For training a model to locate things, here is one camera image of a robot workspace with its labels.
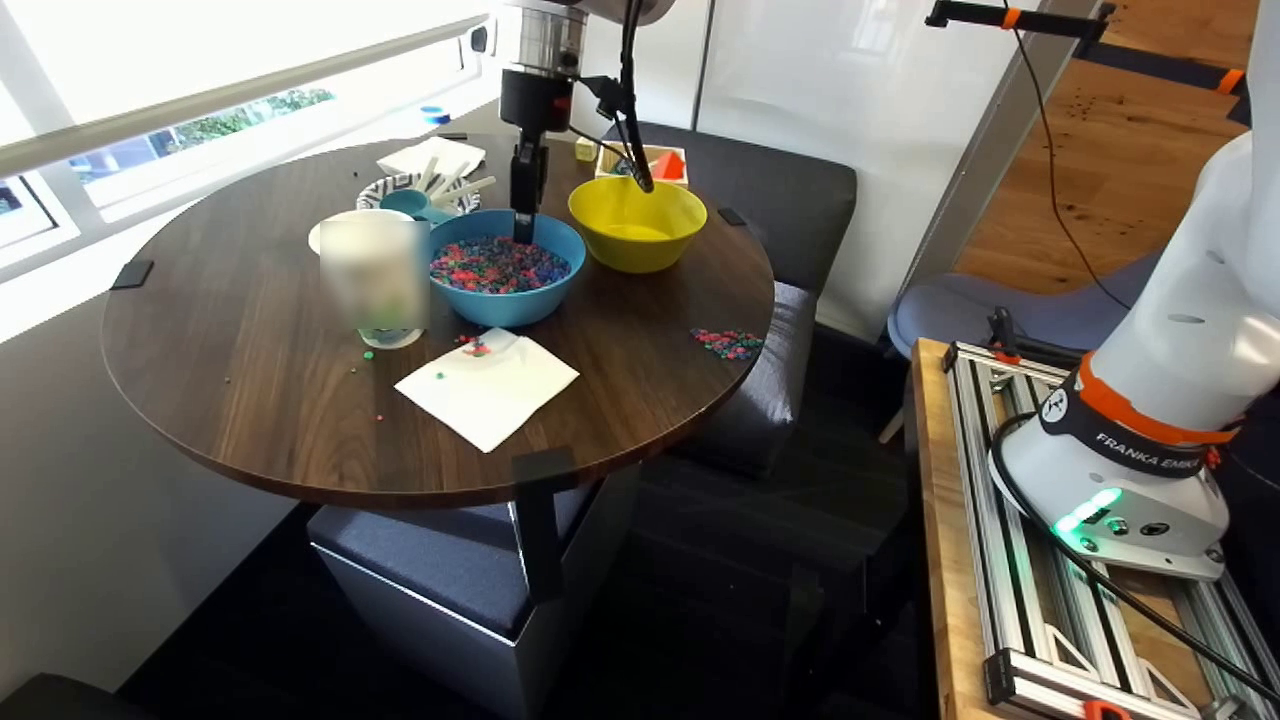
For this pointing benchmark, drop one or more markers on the grey storage ottoman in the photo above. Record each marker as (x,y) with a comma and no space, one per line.
(446,592)

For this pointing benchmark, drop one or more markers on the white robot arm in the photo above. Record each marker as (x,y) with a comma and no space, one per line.
(1116,463)

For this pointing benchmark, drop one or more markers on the black camera tripod arm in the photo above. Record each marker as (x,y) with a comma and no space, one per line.
(1090,46)

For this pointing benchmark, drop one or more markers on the white paper napkin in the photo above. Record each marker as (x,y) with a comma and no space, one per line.
(488,384)

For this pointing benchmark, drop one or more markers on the spilled beads on table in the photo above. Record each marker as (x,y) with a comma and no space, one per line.
(728,346)

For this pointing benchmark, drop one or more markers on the patterned paper cup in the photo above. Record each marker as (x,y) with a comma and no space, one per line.
(371,258)

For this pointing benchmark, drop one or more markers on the dark grey sofa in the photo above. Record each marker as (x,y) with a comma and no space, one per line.
(798,210)

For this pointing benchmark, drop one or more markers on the folded white napkin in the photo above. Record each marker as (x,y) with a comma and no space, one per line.
(435,159)

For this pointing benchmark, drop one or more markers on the yellow plastic bowl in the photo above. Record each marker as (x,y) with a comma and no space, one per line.
(637,231)

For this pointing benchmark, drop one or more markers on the small patterned plate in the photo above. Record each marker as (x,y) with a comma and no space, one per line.
(451,203)

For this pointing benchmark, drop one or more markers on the colourful beads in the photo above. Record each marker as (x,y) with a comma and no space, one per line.
(492,265)

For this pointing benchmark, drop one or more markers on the blue plastic bowl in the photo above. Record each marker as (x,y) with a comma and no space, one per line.
(504,311)

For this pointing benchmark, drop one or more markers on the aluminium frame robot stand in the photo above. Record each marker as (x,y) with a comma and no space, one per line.
(1018,625)

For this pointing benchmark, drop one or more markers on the blue plastic scoop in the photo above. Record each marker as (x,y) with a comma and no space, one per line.
(413,207)

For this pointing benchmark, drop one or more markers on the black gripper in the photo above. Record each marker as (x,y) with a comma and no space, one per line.
(541,40)

